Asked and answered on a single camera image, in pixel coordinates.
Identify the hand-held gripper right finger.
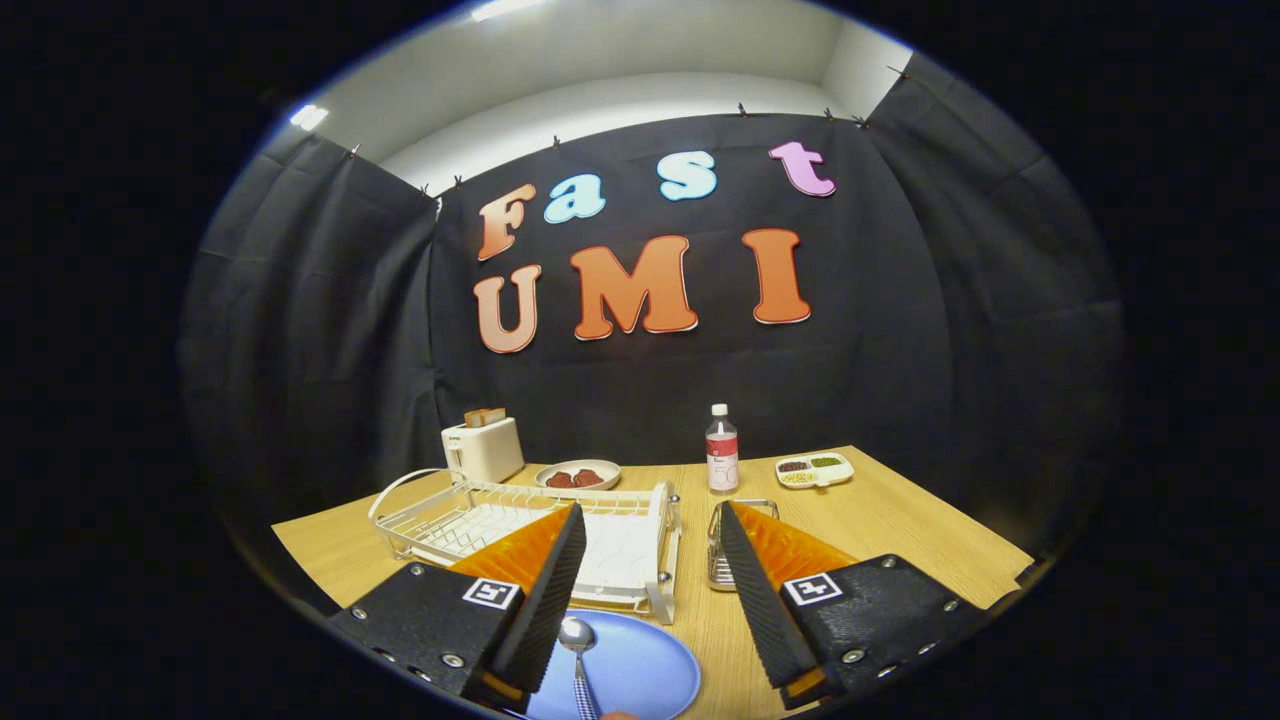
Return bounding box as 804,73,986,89
720,500,991,709

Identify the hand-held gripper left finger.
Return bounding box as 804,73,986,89
328,503,589,713

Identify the metal spoon with checkered handle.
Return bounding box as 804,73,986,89
558,617,601,720

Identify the metal wire basket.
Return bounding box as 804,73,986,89
707,498,781,593

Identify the white wire dish rack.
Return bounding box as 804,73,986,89
368,467,683,626

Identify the blue plate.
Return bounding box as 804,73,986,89
505,609,702,720

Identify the beige round dish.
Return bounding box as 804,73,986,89
535,459,622,492

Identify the white plastic drip tray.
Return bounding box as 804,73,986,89
410,500,661,606

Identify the white divided snack tray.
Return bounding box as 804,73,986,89
775,452,855,490

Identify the clear bottle with red label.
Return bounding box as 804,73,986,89
705,403,740,495

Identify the white toaster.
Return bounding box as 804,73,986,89
441,417,526,485

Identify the black backdrop cloth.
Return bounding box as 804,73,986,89
178,50,1126,561

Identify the row of cloth clips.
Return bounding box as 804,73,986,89
345,65,911,196

